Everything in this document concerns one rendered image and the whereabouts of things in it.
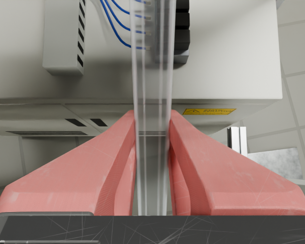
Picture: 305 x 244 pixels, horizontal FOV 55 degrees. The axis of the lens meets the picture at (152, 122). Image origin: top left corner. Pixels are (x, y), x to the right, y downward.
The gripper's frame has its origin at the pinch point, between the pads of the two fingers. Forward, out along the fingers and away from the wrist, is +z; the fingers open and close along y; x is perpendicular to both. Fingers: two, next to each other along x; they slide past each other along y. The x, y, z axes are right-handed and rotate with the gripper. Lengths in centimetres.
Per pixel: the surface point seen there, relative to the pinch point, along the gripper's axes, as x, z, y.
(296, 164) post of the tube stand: 66, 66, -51
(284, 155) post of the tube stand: 64, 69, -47
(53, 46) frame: 8.1, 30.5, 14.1
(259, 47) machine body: 10.1, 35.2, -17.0
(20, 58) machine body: 11.2, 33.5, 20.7
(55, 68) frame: 10.7, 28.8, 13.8
